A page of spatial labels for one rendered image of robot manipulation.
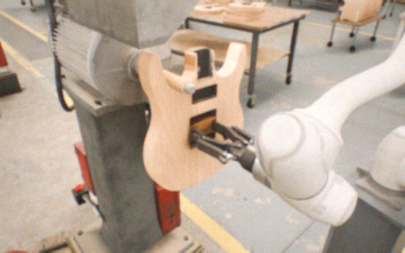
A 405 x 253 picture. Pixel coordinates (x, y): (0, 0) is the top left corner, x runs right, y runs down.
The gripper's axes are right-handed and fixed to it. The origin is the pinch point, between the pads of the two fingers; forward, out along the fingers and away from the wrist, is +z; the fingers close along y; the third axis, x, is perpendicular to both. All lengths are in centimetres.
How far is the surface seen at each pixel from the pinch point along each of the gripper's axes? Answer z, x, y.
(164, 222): 34, -68, 9
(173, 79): 1.5, 16.0, -9.7
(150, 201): 36, -53, 3
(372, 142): 13, -94, 227
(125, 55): 18.7, 18.4, -12.6
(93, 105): 29.8, 1.7, -18.7
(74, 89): 45.4, 2.0, -18.2
